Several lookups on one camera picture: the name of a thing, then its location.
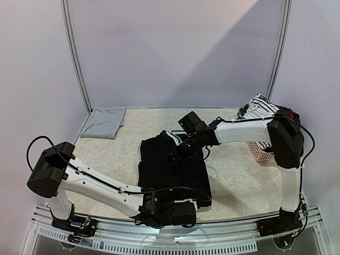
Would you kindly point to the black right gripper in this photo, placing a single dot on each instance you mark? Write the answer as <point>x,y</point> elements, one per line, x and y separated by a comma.
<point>175,150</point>

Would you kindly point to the black shirt with buttons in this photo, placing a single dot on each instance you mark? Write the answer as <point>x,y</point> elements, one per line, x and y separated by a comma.
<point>188,178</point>

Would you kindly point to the grey tank top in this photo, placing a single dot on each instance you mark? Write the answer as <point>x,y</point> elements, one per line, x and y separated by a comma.
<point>103,123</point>

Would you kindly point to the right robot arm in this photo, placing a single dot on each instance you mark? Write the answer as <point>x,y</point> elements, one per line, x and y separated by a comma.
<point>279,131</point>

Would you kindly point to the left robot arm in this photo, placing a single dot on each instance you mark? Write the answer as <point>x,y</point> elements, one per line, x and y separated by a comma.
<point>58,170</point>

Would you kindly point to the pink perforated laundry basket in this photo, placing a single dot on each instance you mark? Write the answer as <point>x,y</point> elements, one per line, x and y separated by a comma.
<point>261,150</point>

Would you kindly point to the white striped garment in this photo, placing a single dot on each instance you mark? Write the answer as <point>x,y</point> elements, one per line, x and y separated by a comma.
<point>260,107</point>

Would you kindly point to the colourful patterned garment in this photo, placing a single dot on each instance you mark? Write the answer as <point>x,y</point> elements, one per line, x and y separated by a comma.
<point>294,116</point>

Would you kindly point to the aluminium front rail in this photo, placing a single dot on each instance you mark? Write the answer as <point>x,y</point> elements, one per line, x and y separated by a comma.
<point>239,236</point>

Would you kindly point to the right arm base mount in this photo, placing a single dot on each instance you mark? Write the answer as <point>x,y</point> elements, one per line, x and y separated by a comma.
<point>281,225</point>

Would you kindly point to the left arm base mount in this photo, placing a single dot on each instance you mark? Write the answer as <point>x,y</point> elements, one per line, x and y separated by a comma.
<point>79,226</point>

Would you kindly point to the right aluminium corner post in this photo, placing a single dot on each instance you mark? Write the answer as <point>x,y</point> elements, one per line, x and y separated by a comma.
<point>280,47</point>

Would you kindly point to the aluminium corner post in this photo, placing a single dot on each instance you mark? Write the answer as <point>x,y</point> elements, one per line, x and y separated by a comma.
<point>65,6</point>
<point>280,47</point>

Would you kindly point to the left aluminium corner post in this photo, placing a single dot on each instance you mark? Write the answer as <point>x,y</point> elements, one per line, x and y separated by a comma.
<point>65,6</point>

